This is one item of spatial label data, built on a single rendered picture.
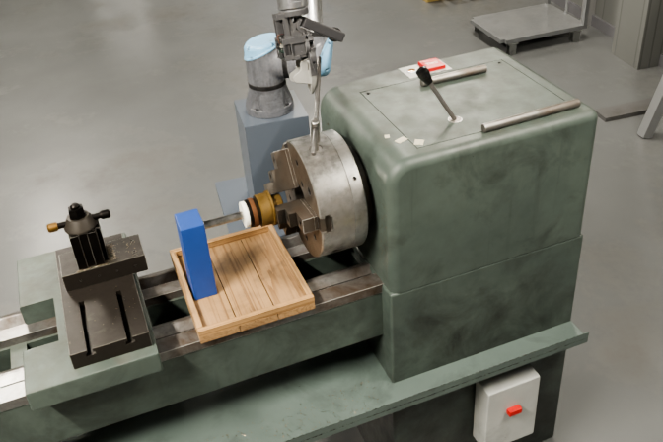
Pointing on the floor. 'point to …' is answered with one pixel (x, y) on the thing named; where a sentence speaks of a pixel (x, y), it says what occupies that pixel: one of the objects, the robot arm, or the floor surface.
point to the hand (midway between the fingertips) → (314, 88)
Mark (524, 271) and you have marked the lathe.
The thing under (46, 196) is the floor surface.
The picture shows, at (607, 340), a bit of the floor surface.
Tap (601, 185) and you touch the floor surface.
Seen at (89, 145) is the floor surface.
